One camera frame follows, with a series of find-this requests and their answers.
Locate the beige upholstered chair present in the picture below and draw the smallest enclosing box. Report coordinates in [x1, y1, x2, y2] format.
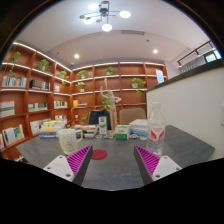
[118, 107, 147, 126]

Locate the grey window curtain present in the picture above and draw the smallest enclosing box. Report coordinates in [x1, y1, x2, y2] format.
[179, 56, 208, 74]

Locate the wooden wall shelf unit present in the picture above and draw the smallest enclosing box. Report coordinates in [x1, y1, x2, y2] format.
[0, 41, 169, 161]

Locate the stack of colourful books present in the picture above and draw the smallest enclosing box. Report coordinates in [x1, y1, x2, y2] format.
[38, 119, 68, 139]

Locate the flat dark book pile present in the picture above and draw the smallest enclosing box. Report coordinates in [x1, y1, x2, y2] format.
[74, 124, 99, 139]

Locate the white paper sign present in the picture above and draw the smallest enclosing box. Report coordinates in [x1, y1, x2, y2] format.
[155, 68, 166, 84]

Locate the dark office chair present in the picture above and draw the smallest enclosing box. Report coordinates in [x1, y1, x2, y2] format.
[88, 108, 112, 131]

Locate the wooden artist mannequin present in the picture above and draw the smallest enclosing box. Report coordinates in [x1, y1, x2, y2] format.
[99, 78, 123, 134]

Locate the ceiling air vent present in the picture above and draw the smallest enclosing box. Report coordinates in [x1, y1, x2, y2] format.
[120, 29, 146, 36]

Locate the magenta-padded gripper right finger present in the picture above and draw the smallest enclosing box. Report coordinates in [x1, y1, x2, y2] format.
[133, 144, 183, 186]

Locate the clear plastic water bottle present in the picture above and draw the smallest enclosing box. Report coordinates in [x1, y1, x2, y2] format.
[145, 101, 167, 158]

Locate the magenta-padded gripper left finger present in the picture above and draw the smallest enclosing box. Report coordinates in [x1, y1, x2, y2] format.
[43, 144, 94, 187]

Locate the black ceiling track rail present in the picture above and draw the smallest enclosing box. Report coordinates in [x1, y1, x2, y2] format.
[176, 40, 214, 67]

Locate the tall white green carton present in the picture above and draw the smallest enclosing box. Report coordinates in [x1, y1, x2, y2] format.
[98, 115, 108, 135]

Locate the green and white box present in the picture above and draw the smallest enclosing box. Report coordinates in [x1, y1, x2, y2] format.
[114, 124, 131, 141]

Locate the cream ceramic mug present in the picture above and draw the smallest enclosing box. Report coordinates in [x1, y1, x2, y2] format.
[57, 128, 84, 156]

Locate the dark framed window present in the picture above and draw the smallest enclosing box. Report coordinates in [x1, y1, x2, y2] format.
[204, 49, 223, 64]

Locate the branched ceiling lamp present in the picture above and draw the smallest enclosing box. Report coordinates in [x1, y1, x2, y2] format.
[78, 0, 132, 33]

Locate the flat round red coaster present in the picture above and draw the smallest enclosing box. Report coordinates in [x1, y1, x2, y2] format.
[91, 148, 109, 161]

